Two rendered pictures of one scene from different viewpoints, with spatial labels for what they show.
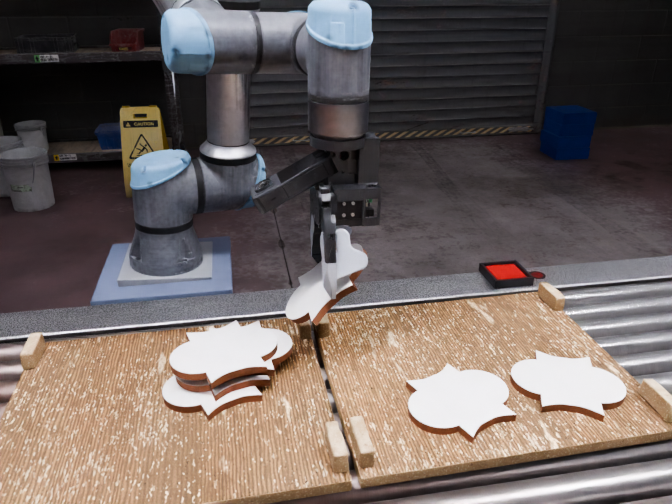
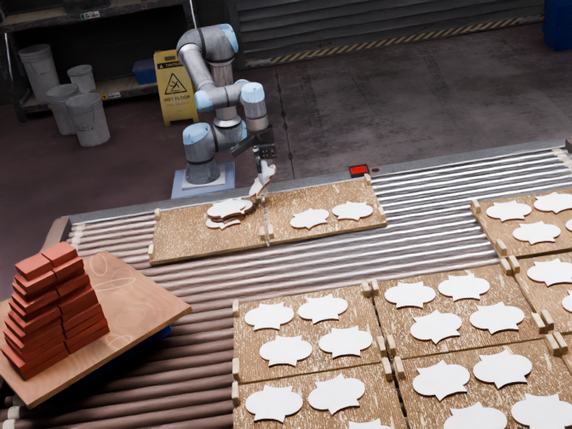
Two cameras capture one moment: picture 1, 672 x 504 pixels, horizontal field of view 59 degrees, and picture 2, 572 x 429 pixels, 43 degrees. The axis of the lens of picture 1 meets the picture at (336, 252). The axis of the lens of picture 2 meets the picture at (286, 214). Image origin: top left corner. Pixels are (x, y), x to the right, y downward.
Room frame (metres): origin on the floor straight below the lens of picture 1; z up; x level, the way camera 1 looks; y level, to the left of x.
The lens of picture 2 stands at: (-1.60, -0.51, 2.23)
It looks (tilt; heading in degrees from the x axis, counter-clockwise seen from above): 29 degrees down; 11
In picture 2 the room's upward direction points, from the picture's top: 9 degrees counter-clockwise
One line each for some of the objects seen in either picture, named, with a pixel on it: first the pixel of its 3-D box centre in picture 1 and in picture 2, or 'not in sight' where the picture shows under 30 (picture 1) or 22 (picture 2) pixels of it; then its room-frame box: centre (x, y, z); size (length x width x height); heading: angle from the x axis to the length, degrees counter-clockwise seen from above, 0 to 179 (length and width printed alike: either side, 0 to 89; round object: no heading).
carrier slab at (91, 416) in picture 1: (169, 405); (208, 228); (0.61, 0.22, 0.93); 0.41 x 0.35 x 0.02; 101
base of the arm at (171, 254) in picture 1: (165, 239); (201, 166); (1.13, 0.36, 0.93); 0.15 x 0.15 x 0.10
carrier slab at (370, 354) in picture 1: (472, 367); (322, 209); (0.69, -0.19, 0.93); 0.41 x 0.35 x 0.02; 101
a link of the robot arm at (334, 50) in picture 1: (338, 51); (254, 100); (0.73, 0.00, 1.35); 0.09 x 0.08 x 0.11; 25
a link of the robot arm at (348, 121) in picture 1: (337, 117); (257, 121); (0.73, 0.00, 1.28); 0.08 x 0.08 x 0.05
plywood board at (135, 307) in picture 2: not in sight; (72, 318); (-0.03, 0.47, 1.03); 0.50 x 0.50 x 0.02; 48
